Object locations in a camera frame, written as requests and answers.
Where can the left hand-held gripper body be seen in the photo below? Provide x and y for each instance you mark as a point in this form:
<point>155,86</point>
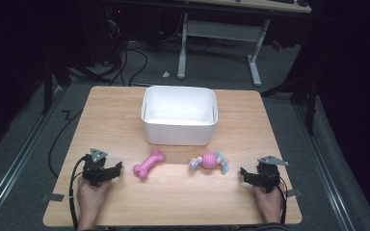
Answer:
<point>93,170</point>

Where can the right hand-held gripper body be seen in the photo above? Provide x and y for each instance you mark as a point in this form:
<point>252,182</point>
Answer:
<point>267,175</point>

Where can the pink bone toy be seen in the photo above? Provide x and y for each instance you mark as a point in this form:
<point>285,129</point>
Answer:
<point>148,164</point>

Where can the white plastic bin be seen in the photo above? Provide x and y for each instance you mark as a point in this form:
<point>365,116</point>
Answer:
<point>179,126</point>

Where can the person's right hand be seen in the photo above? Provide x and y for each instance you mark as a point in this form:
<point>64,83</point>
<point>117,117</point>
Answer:
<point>269,202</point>

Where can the person's left hand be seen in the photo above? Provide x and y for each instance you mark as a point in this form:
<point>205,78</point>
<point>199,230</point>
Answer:
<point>90,199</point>

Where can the grey tape piece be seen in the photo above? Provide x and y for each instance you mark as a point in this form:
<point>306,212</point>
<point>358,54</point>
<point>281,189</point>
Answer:
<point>52,197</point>
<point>294,192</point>

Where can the black metal stand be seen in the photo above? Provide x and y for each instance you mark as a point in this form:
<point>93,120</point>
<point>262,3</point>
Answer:
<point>308,96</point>
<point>49,80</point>

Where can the white scrap on floor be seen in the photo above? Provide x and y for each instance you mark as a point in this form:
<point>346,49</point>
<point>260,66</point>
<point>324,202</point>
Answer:
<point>166,74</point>

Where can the small red object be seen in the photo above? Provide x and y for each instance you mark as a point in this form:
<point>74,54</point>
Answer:
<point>277,45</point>

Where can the desk with white metal legs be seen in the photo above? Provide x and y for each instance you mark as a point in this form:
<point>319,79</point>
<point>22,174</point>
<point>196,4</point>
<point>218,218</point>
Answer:
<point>224,30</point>

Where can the metal floor rail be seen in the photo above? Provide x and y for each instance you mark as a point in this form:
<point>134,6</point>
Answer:
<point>16,160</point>
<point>324,166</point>

